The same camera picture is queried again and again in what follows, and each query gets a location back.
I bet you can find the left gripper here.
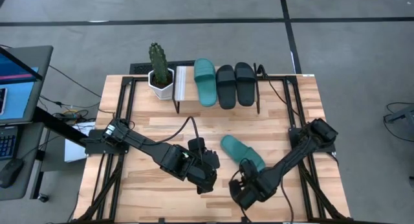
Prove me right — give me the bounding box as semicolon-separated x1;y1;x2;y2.
186;149;221;195

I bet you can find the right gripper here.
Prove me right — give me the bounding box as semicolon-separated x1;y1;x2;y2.
229;175;276;210

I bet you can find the teal rubber slide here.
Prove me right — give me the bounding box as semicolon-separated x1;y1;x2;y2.
193;58;218;107
219;134;267;173

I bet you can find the black rubber slide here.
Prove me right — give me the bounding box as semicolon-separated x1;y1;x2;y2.
215;64;237;110
234;62;257;107

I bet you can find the green cactus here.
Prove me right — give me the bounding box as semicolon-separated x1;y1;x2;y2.
148;41;169;85

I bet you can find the white box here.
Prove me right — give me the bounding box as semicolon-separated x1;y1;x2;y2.
63;122;96;163

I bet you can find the black desk support bar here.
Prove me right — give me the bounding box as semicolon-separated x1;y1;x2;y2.
32;106;88;147

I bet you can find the grey stand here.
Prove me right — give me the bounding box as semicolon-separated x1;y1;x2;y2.
384;104;414;128

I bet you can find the grey computer desk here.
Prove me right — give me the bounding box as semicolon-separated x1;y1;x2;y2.
0;120;45;201

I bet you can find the black computer mouse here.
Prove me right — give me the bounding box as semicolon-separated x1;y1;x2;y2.
0;158;24;189

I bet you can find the backlit keyboard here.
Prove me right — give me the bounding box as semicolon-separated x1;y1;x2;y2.
0;126;19;161

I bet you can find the grey monitor with blue screen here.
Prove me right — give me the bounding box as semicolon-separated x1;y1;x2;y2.
0;45;54;126

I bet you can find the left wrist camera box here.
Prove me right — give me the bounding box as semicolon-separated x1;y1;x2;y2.
188;137;207;153

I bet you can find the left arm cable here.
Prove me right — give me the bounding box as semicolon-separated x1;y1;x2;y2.
127;115;203;146

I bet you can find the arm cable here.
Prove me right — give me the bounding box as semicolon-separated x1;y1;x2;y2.
127;115;203;146
257;63;303;118

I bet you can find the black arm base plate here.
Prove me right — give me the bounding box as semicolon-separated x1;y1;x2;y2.
84;129;130;155
289;126;337;153

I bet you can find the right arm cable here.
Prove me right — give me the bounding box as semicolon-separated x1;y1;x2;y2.
257;63;303;118

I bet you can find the yellow and black cable bundle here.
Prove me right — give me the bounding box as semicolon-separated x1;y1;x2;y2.
51;109;90;124

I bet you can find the black floor cable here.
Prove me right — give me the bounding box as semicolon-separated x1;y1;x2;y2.
47;65;102;101
38;95;100;109
383;102;414;143

